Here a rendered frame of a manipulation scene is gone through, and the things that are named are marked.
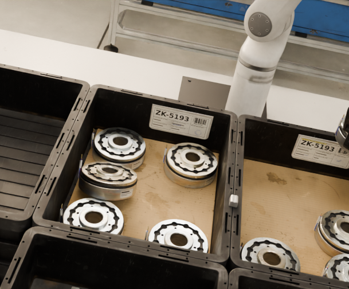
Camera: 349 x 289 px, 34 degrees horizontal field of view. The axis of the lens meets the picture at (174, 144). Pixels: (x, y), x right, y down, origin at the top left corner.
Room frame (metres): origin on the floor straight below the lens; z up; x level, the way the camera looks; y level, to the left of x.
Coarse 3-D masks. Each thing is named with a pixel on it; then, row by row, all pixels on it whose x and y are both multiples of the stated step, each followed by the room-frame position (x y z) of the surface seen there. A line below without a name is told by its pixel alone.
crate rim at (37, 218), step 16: (144, 96) 0.95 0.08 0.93; (160, 96) 0.96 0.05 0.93; (80, 112) 0.85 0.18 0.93; (208, 112) 0.95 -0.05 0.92; (224, 112) 0.95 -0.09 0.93; (80, 128) 0.81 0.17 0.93; (64, 144) 0.75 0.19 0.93; (64, 160) 0.71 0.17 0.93; (48, 192) 0.65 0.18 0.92; (224, 192) 0.72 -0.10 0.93; (224, 208) 0.68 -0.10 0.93; (32, 224) 0.57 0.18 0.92; (48, 224) 0.57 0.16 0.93; (64, 224) 0.57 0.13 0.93; (224, 224) 0.64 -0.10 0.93; (112, 240) 0.56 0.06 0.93; (128, 240) 0.57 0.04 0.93; (144, 240) 0.58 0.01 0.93; (224, 240) 0.61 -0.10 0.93; (192, 256) 0.56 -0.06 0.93; (208, 256) 0.57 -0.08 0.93; (224, 256) 0.58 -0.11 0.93
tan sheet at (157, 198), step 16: (160, 144) 0.93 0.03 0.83; (144, 160) 0.88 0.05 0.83; (160, 160) 0.89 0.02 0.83; (144, 176) 0.83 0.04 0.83; (160, 176) 0.84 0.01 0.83; (80, 192) 0.75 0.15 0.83; (144, 192) 0.78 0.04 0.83; (160, 192) 0.79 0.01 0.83; (176, 192) 0.80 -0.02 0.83; (192, 192) 0.81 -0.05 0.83; (208, 192) 0.82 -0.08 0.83; (128, 208) 0.73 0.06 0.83; (144, 208) 0.74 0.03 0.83; (160, 208) 0.75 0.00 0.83; (176, 208) 0.76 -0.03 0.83; (192, 208) 0.77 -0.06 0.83; (208, 208) 0.78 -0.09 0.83; (128, 224) 0.70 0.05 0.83; (144, 224) 0.70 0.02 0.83; (208, 224) 0.74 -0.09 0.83; (208, 240) 0.70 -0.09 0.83
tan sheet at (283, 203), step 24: (264, 168) 0.93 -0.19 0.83; (288, 168) 0.95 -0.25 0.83; (264, 192) 0.85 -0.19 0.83; (288, 192) 0.87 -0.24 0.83; (312, 192) 0.88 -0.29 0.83; (336, 192) 0.90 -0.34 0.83; (264, 216) 0.79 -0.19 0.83; (288, 216) 0.80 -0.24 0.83; (312, 216) 0.81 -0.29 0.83; (240, 240) 0.71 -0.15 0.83; (288, 240) 0.74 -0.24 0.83; (312, 240) 0.75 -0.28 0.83; (312, 264) 0.69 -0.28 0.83
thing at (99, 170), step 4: (96, 168) 0.77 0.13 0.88; (100, 168) 0.77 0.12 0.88; (104, 168) 0.78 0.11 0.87; (108, 168) 0.78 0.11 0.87; (112, 168) 0.78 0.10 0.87; (116, 168) 0.78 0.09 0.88; (100, 172) 0.75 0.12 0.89; (104, 172) 0.75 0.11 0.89; (116, 172) 0.78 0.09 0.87; (120, 172) 0.77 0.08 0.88; (104, 176) 0.74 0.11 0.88; (108, 176) 0.75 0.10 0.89; (112, 176) 0.75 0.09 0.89; (116, 176) 0.75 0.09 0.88; (120, 176) 0.76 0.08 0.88
